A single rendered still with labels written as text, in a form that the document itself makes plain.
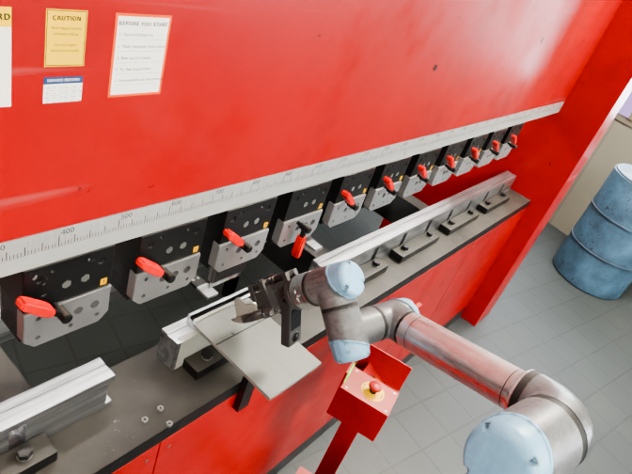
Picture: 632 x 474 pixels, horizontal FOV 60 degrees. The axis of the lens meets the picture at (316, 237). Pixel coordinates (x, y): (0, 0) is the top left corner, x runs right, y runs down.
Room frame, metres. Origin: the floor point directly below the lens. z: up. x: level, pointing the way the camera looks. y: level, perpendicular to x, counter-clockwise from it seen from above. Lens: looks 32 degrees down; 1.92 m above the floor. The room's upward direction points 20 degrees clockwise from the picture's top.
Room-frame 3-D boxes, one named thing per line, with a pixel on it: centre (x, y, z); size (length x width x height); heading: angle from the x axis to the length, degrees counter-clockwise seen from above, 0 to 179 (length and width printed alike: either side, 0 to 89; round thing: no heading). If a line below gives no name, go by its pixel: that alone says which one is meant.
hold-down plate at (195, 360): (1.03, 0.10, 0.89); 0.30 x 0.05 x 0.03; 150
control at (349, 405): (1.21, -0.31, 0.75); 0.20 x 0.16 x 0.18; 165
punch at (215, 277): (1.03, 0.17, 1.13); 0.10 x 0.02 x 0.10; 150
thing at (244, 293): (1.04, 0.16, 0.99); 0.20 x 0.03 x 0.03; 150
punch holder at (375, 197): (1.52, -0.12, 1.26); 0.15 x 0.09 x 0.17; 150
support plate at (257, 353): (0.95, 0.04, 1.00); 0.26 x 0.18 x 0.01; 60
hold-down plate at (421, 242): (1.87, -0.38, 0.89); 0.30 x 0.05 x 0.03; 150
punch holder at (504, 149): (2.39, -0.61, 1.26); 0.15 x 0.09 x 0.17; 150
